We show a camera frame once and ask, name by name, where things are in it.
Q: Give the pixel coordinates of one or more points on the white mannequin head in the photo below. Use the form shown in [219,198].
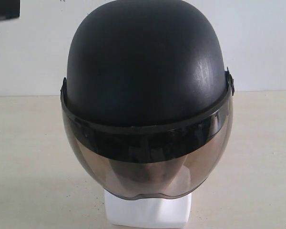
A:
[150,213]

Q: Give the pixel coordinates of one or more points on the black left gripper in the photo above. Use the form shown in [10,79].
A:
[9,9]

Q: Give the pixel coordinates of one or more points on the black helmet with visor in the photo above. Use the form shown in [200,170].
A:
[147,103]

